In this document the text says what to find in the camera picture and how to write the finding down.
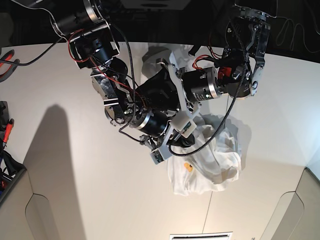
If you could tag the white vent grille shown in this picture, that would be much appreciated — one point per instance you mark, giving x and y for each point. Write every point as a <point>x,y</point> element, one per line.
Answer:
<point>202,236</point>

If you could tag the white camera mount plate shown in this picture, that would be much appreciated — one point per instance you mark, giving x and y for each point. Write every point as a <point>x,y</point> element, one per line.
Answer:
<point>156,4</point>

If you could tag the orange grey pliers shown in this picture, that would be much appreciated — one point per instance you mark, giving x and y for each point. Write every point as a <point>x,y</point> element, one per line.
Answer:
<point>9,68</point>

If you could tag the white printed t-shirt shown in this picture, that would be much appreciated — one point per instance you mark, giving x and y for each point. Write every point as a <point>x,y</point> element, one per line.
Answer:
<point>213,161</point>

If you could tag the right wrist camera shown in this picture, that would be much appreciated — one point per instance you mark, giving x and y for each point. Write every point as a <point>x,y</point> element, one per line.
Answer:
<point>183,123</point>

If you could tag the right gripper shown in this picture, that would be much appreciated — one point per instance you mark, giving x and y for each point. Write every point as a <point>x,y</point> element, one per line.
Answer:
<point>159,150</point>

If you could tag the orange handled tool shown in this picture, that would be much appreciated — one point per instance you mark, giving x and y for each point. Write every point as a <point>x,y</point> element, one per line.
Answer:
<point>7,132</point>

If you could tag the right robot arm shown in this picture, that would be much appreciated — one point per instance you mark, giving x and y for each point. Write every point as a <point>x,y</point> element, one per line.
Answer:
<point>91,44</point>

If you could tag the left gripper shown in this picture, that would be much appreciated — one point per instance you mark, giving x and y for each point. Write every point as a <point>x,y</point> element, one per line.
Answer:
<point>160,94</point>

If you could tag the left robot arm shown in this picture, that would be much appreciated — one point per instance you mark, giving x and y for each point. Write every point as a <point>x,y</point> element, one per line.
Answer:
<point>235,73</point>

